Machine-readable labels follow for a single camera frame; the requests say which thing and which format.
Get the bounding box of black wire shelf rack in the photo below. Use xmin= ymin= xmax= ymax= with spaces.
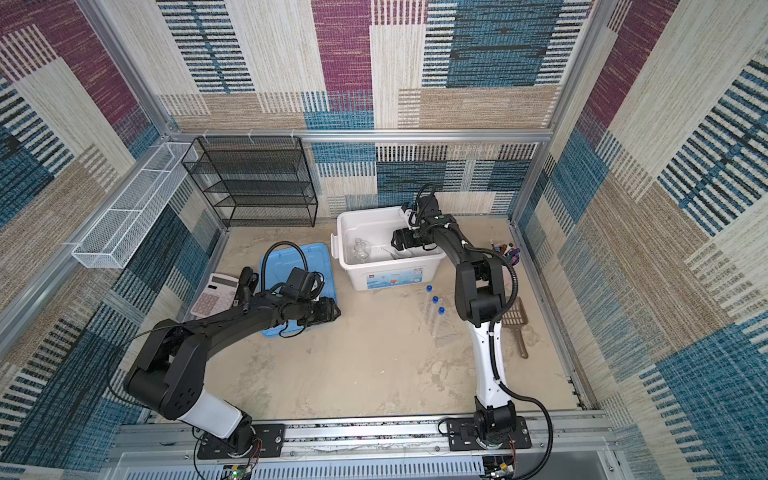
xmin=181 ymin=136 xmax=318 ymax=228

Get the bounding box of clear glass flask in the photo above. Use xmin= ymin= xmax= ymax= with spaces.
xmin=350 ymin=238 xmax=371 ymax=264

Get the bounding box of clear acrylic test tube rack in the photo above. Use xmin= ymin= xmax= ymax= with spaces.
xmin=423 ymin=297 xmax=459 ymax=348

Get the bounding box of test tube blue cap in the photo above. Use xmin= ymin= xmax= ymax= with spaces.
xmin=421 ymin=284 xmax=433 ymax=319
xmin=425 ymin=296 xmax=440 ymax=332
xmin=430 ymin=306 xmax=445 ymax=342

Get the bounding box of pink calculator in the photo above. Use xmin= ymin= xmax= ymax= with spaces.
xmin=191 ymin=273 xmax=238 ymax=318

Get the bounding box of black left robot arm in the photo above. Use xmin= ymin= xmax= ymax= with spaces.
xmin=123 ymin=267 xmax=341 ymax=452

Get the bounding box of pink metal pen bucket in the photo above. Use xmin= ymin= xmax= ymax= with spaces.
xmin=491 ymin=242 xmax=520 ymax=266

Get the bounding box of white plastic storage bin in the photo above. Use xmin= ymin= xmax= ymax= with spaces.
xmin=331 ymin=207 xmax=446 ymax=291

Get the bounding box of white mesh wall basket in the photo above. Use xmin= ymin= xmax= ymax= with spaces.
xmin=72 ymin=142 xmax=190 ymax=269

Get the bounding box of blue plastic bin lid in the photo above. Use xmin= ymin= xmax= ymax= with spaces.
xmin=259 ymin=241 xmax=341 ymax=339

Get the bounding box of brown plastic scoop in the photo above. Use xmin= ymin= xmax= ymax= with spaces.
xmin=502 ymin=298 xmax=529 ymax=359

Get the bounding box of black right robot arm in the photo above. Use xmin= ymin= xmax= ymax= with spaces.
xmin=391 ymin=194 xmax=554 ymax=453

